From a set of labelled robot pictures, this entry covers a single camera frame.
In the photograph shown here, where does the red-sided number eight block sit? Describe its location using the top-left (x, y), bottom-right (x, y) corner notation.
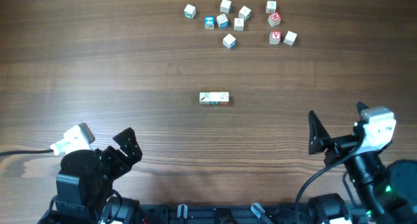
top-left (219, 92), bottom-right (229, 105)

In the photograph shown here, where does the hammer picture wooden block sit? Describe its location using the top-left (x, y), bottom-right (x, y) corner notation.
top-left (199, 92), bottom-right (210, 105)

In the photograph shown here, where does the green V wooden block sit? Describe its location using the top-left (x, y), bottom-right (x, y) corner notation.
top-left (209, 92), bottom-right (220, 105)

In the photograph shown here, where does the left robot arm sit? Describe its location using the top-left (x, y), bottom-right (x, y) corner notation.
top-left (39, 123), bottom-right (144, 223)

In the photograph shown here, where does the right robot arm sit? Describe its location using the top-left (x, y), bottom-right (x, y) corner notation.
top-left (308, 102), bottom-right (416, 223)

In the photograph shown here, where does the yellow-sided far right block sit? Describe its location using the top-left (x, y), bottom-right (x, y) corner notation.
top-left (283, 31), bottom-right (297, 46)

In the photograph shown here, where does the red A wooden block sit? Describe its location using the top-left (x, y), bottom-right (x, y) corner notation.
top-left (269, 31), bottom-right (281, 45)

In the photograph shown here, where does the red M wooden block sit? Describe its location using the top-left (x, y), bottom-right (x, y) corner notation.
top-left (268, 12), bottom-right (281, 27)

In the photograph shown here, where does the blue P wooden block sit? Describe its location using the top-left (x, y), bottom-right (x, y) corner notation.
top-left (223, 34), bottom-right (237, 49)

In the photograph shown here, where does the number four wooden block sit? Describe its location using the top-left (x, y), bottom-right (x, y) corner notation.
top-left (266, 1), bottom-right (277, 14)

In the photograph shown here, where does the yellow-sided A wooden block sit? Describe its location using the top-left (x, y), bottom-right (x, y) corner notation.
top-left (234, 18), bottom-right (244, 31)

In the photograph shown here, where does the green N wooden block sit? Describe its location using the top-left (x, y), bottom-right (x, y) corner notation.
top-left (238, 6), bottom-right (252, 21)

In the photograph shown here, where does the dark blue number block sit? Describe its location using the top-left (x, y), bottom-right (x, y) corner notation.
top-left (216, 14), bottom-right (229, 29)

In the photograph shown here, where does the light blue letter block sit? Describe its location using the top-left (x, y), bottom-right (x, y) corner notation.
top-left (205, 16), bottom-right (216, 30)

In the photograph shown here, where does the blue T wooden block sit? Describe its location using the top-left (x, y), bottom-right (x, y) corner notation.
top-left (220, 0), bottom-right (232, 14)

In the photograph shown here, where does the green-sided corner wooden block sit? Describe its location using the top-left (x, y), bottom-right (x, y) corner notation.
top-left (184, 4), bottom-right (197, 20)

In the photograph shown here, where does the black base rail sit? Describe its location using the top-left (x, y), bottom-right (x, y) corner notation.
top-left (138, 203), bottom-right (369, 224)

